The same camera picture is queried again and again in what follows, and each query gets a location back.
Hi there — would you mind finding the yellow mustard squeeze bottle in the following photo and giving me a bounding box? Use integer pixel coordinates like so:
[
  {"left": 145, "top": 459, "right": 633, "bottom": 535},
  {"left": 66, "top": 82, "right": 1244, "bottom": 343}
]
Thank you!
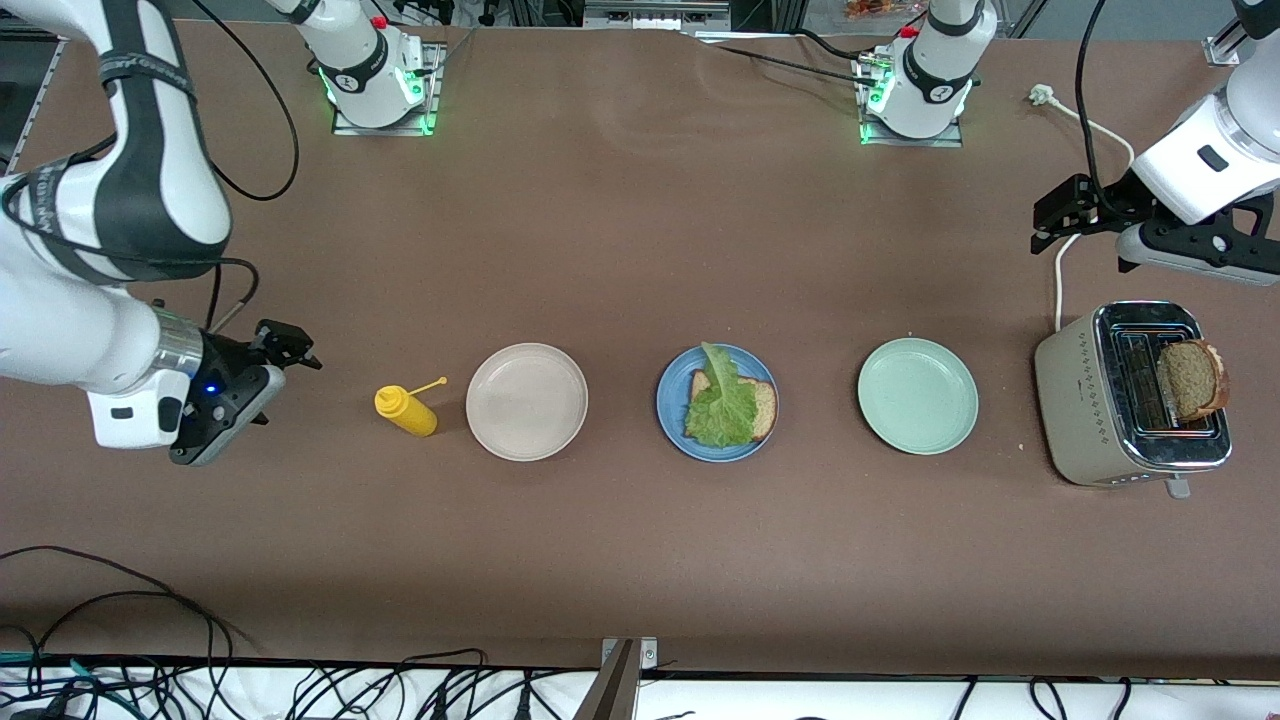
[{"left": 374, "top": 376, "right": 448, "bottom": 438}]

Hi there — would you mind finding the brown bread slice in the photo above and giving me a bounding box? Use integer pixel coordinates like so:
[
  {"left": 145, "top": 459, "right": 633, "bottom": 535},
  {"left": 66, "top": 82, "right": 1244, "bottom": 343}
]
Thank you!
[
  {"left": 1156, "top": 340, "right": 1231, "bottom": 423},
  {"left": 686, "top": 370, "right": 780, "bottom": 444}
]

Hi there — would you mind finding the green lettuce leaf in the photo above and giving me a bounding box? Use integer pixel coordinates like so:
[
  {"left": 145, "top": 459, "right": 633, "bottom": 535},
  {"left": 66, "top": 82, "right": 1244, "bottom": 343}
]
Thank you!
[{"left": 684, "top": 341, "right": 763, "bottom": 449}]

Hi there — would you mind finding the green round plate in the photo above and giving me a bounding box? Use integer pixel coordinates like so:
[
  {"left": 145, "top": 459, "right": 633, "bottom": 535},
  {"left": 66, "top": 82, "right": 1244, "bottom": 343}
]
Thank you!
[{"left": 857, "top": 338, "right": 980, "bottom": 456}]

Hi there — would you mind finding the beige round plate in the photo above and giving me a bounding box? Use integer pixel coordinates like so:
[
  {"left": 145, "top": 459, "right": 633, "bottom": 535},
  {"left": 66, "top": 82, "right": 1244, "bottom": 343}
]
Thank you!
[{"left": 466, "top": 343, "right": 589, "bottom": 463}]

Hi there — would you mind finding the blue round plate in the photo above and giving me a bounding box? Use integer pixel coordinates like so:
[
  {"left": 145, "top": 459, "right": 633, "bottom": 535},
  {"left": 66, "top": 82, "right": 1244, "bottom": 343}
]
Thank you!
[{"left": 656, "top": 344, "right": 780, "bottom": 463}]

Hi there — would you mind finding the beige chrome toaster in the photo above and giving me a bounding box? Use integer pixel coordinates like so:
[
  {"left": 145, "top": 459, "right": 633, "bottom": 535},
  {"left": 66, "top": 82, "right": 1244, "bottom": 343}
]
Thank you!
[{"left": 1034, "top": 300, "right": 1233, "bottom": 499}]

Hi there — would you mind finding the aluminium corner profile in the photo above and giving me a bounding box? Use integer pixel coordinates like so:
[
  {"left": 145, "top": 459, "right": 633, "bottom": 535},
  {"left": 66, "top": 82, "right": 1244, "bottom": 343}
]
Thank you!
[{"left": 1203, "top": 0, "right": 1256, "bottom": 69}]

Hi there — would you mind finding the aluminium table edge profile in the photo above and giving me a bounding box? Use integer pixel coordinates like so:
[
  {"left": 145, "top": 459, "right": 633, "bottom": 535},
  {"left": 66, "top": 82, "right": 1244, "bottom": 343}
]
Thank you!
[{"left": 8, "top": 38, "right": 66, "bottom": 171}]

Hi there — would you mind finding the grey metal box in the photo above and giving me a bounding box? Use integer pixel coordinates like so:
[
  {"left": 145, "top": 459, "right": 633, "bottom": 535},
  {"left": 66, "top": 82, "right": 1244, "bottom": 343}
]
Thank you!
[{"left": 583, "top": 0, "right": 732, "bottom": 31}]

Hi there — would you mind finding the dark aluminium beam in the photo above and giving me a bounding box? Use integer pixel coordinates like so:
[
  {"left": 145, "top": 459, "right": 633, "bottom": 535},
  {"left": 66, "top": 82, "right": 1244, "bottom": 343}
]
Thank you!
[{"left": 572, "top": 640, "right": 641, "bottom": 720}]

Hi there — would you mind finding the white toaster power cord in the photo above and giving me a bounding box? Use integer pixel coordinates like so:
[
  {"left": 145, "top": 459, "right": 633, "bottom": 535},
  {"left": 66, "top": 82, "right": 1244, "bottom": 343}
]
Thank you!
[{"left": 1030, "top": 84, "right": 1136, "bottom": 333}]

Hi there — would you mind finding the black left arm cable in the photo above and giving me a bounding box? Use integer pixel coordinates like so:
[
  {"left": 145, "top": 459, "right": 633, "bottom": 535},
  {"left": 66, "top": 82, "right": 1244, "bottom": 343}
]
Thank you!
[{"left": 1075, "top": 0, "right": 1111, "bottom": 216}]

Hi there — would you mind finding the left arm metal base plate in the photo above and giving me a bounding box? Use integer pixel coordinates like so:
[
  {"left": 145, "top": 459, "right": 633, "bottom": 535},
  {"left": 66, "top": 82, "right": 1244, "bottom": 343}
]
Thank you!
[{"left": 858, "top": 50, "right": 964, "bottom": 149}]

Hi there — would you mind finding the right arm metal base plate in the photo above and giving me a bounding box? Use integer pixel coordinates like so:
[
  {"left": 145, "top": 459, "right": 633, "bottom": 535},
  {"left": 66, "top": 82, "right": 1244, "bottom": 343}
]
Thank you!
[{"left": 332, "top": 42, "right": 446, "bottom": 137}]

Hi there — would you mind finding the black looping cable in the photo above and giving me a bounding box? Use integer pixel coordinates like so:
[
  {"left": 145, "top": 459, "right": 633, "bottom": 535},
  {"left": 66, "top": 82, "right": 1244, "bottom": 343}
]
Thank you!
[
  {"left": 30, "top": 590, "right": 219, "bottom": 693},
  {"left": 0, "top": 545, "right": 241, "bottom": 661}
]

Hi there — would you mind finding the black base cable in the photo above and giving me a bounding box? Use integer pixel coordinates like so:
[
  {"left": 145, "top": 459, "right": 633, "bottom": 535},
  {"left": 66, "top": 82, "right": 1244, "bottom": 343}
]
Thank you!
[
  {"left": 712, "top": 44, "right": 881, "bottom": 87},
  {"left": 790, "top": 28, "right": 866, "bottom": 59}
]

